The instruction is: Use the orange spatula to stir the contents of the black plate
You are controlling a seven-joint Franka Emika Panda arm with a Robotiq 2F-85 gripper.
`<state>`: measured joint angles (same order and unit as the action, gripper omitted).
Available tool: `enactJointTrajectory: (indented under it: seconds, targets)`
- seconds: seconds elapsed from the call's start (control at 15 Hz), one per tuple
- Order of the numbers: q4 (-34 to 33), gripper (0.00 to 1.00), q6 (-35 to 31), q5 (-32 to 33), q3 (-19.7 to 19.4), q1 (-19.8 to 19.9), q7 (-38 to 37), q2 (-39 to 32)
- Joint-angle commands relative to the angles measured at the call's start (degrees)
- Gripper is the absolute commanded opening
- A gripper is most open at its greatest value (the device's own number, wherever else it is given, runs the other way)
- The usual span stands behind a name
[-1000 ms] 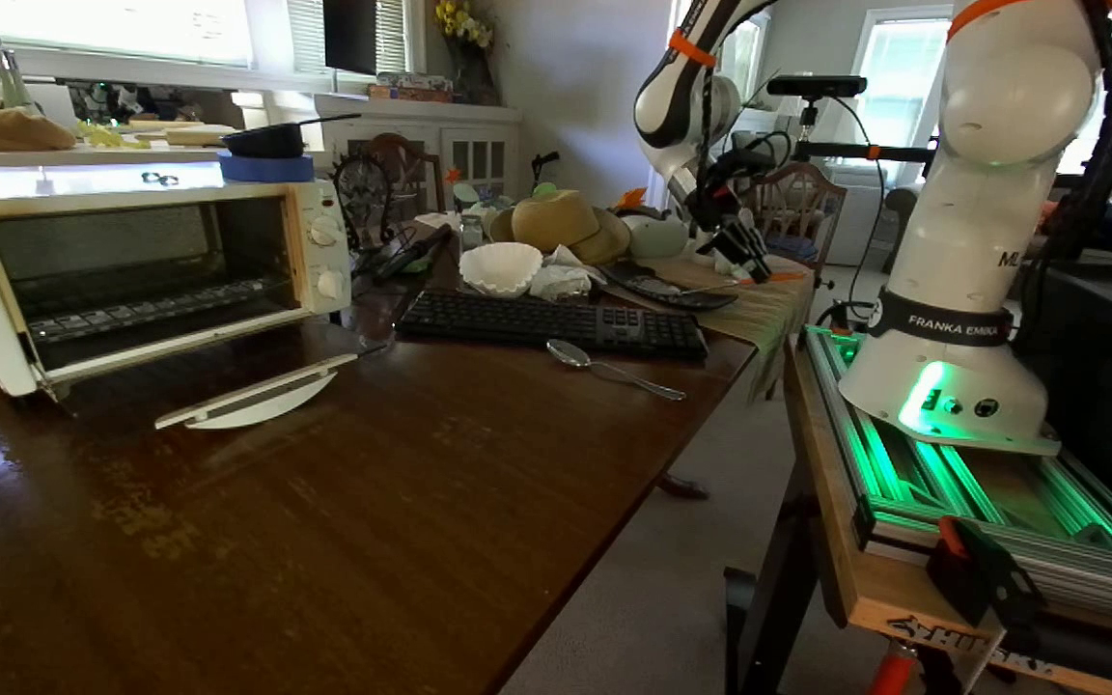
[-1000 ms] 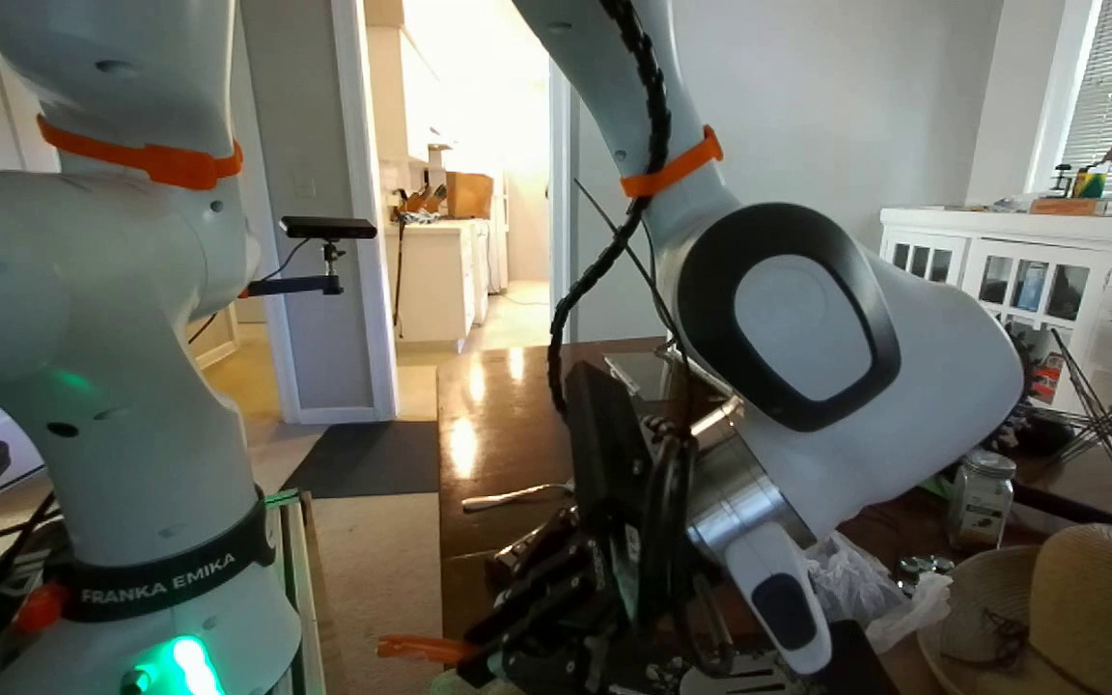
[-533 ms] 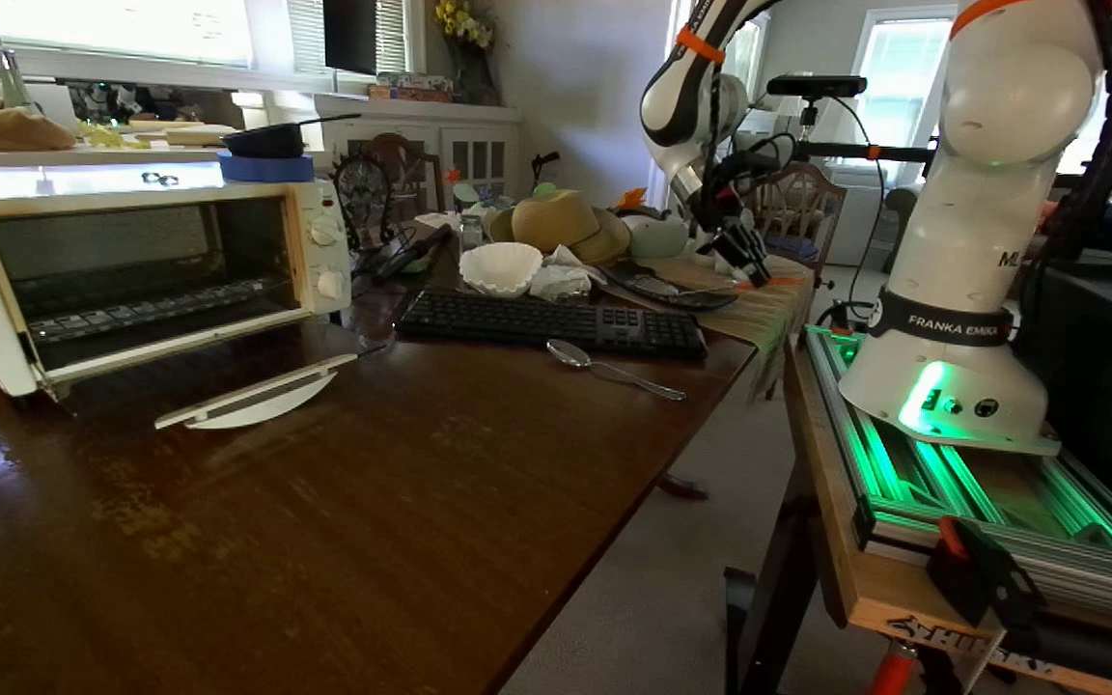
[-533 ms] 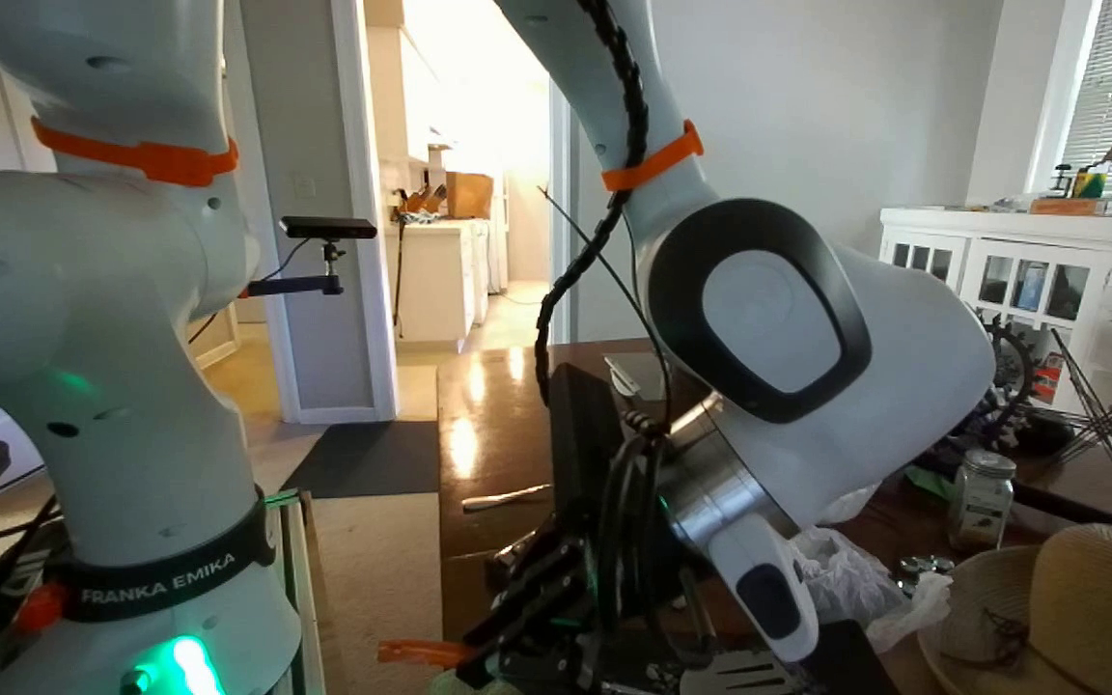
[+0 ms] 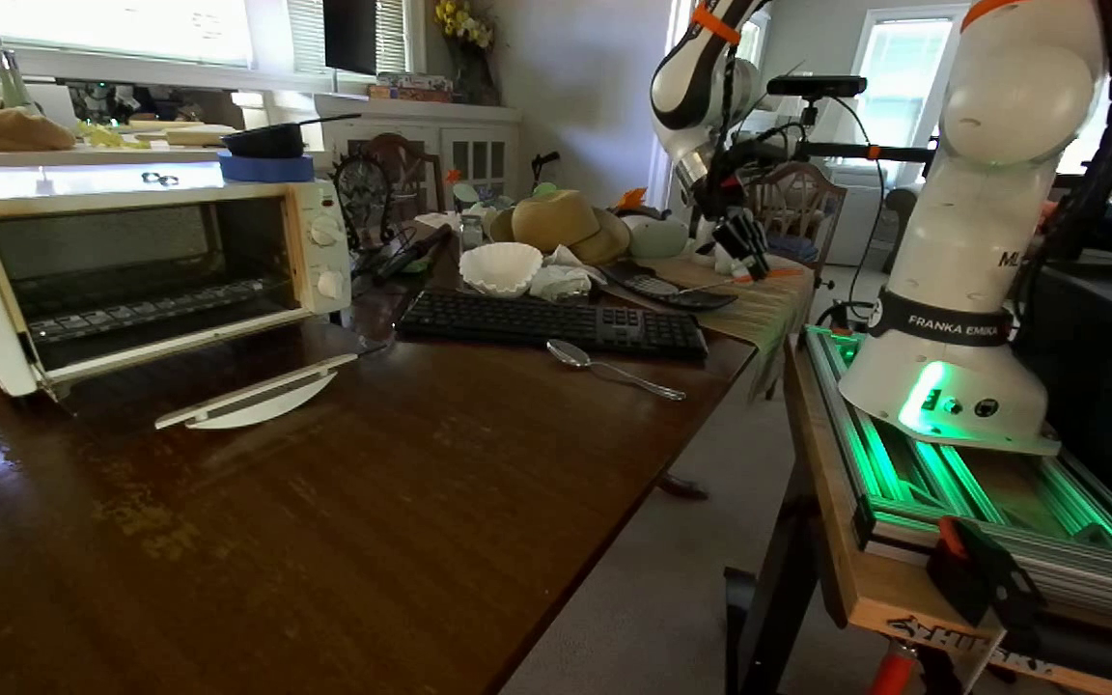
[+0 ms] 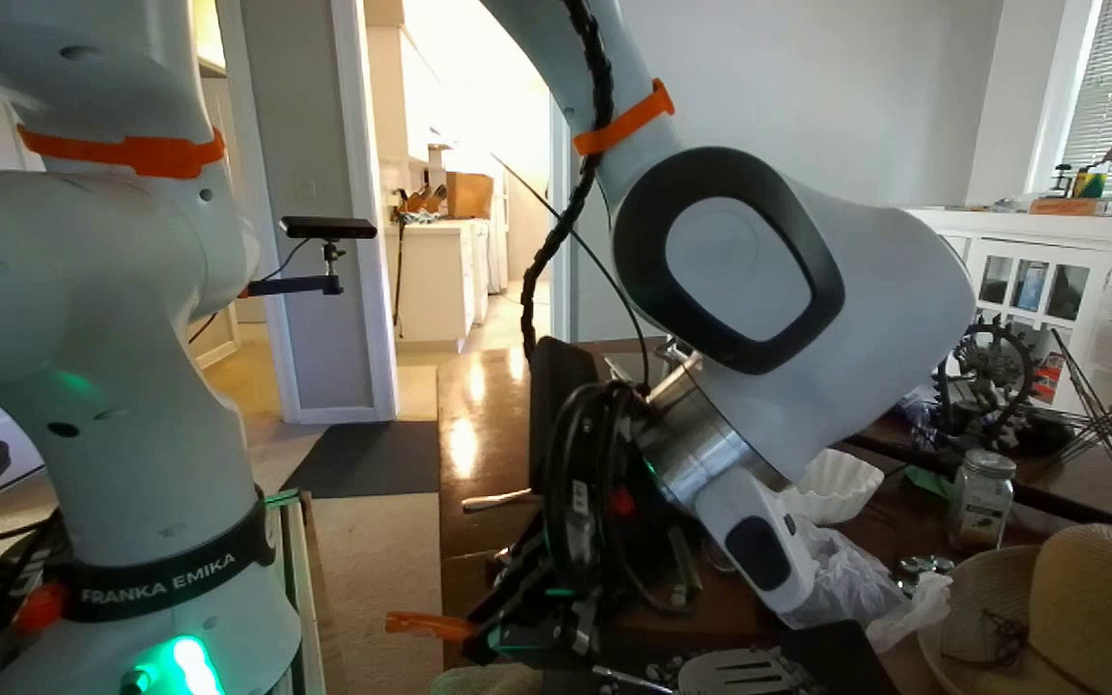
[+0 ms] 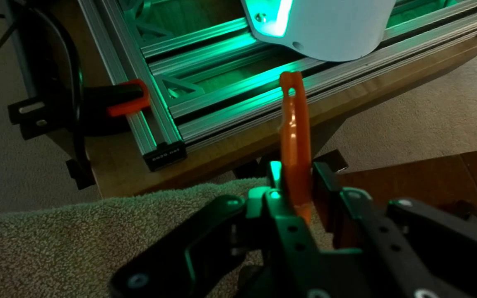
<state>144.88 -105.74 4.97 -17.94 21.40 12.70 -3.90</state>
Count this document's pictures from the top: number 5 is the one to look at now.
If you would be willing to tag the yellow flower plant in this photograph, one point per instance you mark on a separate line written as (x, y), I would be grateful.
(465, 24)

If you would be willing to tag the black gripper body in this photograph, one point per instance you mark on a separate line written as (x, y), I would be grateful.
(732, 208)

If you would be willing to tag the small black pan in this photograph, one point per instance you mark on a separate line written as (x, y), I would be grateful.
(261, 141)

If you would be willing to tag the orange black bar clamp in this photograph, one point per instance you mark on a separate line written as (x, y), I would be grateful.
(987, 581)

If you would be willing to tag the pale green bowl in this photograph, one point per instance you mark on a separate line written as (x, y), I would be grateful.
(653, 236)

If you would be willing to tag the crumpled white plastic bag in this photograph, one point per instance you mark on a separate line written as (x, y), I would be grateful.
(564, 276)

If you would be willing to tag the white bowl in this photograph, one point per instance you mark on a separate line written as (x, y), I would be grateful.
(501, 267)

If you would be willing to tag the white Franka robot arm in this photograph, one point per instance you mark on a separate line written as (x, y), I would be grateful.
(965, 235)

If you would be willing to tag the carved wooden chair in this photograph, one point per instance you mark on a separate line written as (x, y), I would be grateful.
(810, 208)

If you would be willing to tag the black camera bar on stand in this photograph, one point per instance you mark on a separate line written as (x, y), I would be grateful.
(819, 85)

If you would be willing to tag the silver faucet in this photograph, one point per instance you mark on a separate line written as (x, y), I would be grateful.
(3, 64)

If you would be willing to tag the white toaster oven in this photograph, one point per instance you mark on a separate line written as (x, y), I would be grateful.
(326, 255)

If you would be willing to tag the black plate with contents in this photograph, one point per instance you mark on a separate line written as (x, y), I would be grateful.
(657, 295)

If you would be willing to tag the white glass door cabinet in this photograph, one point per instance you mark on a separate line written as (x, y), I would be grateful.
(479, 149)

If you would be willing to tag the silver metal spoon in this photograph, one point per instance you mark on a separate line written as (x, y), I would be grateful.
(569, 352)

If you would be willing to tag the woven beige placemat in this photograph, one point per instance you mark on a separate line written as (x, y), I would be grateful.
(775, 309)

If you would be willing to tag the ornate dark wooden chair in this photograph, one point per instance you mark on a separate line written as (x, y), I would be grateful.
(385, 195)

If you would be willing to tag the black computer keyboard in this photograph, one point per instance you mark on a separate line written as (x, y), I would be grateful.
(556, 322)

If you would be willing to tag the large black box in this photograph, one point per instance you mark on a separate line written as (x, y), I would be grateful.
(1097, 372)

